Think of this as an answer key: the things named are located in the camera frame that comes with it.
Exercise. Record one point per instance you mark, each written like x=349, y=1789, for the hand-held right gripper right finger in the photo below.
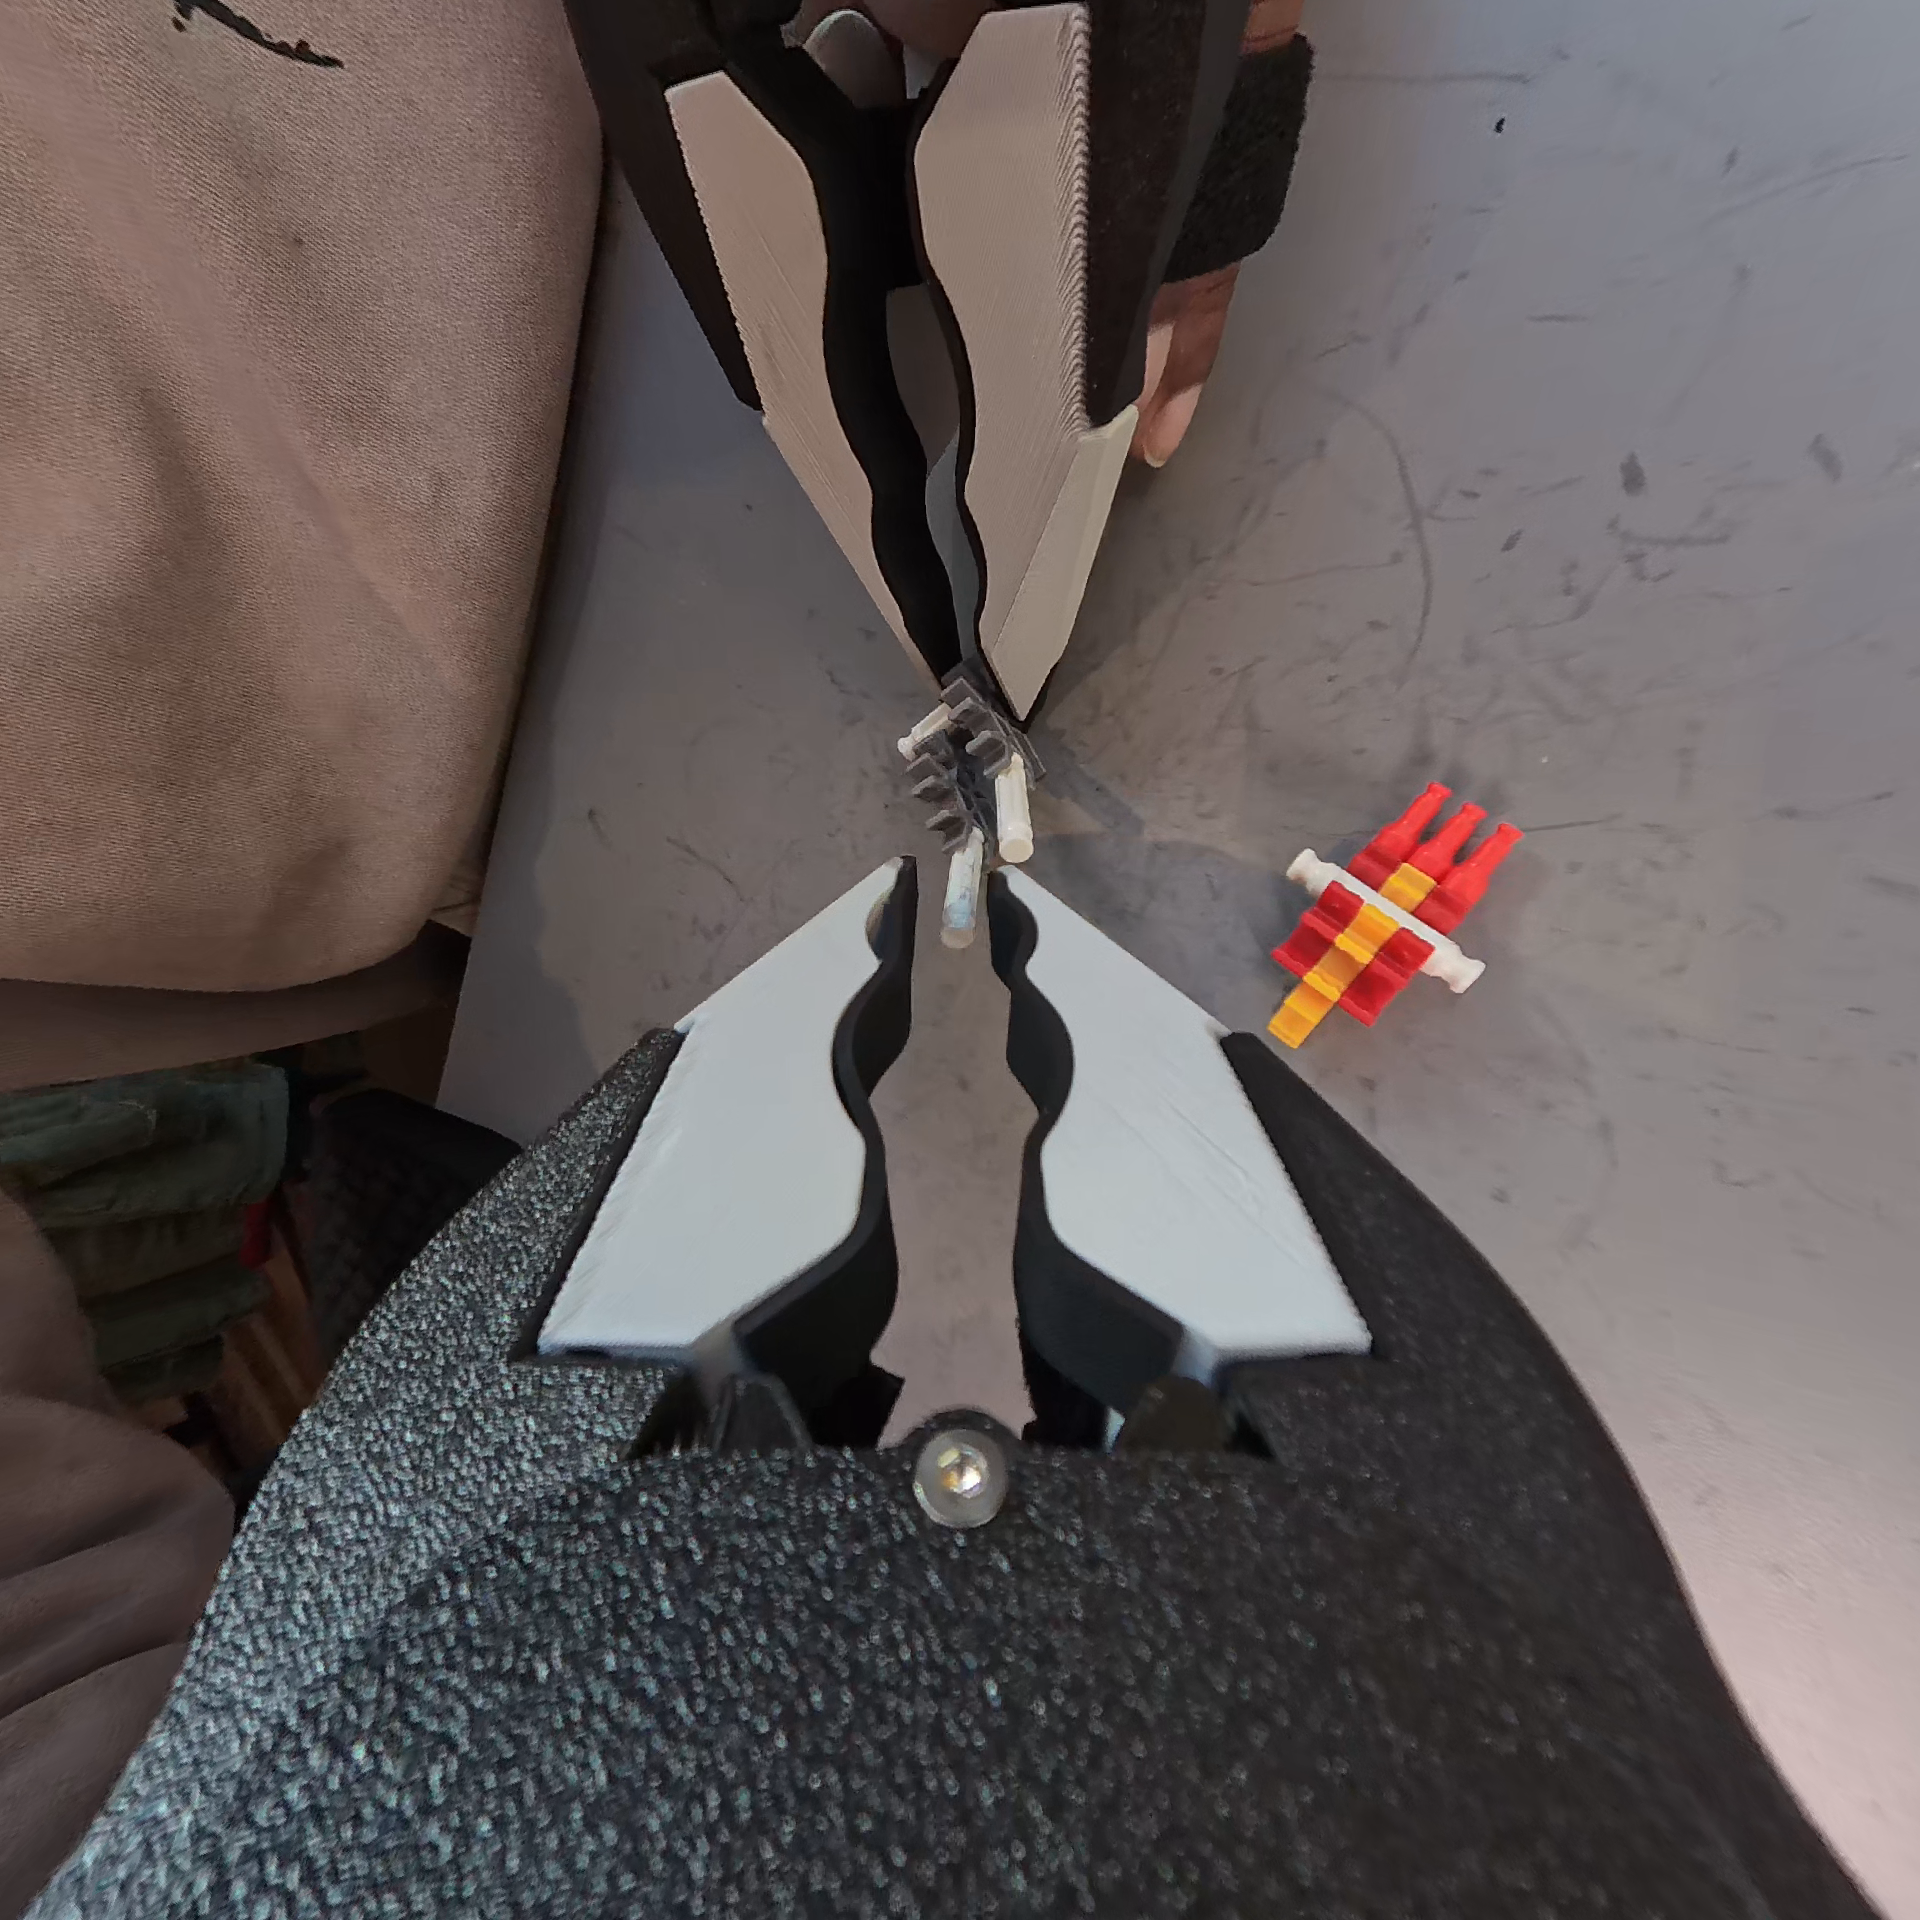
x=1185, y=1185

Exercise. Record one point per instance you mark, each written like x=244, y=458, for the red and yellow connector stack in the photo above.
x=1352, y=946

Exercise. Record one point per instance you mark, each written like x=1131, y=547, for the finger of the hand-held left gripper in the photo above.
x=1022, y=299
x=764, y=252

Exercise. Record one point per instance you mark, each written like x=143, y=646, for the person's beige sweatshirt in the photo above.
x=225, y=527

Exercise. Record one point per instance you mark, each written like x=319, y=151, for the person's left hand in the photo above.
x=1185, y=360

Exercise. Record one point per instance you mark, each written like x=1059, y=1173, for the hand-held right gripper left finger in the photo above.
x=717, y=1185

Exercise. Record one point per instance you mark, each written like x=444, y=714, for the dark green cloth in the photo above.
x=132, y=1200

